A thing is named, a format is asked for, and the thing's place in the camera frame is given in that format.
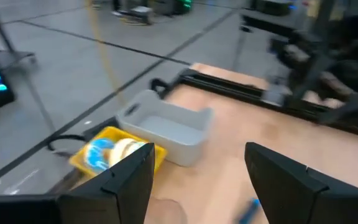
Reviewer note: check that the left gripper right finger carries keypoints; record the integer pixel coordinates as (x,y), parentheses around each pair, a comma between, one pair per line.
(284,193)

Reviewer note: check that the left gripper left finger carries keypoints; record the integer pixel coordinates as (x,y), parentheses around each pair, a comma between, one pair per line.
(123,199)

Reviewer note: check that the blue marker dark cap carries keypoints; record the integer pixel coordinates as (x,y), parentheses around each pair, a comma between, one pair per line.
(249,211)

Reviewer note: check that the cream round object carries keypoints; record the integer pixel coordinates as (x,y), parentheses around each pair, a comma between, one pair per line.
(118,152)

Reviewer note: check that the blue frosted donut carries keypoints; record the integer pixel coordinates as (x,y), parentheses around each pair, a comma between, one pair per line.
(95,155)

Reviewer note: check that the yellow plastic basket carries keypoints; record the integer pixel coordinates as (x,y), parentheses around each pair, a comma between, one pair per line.
(160,152)

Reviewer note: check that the light grey plastic bin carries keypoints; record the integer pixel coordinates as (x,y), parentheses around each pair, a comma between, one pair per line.
(172,146)

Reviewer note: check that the black metal table frame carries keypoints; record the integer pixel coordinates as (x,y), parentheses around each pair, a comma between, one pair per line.
(228,88)

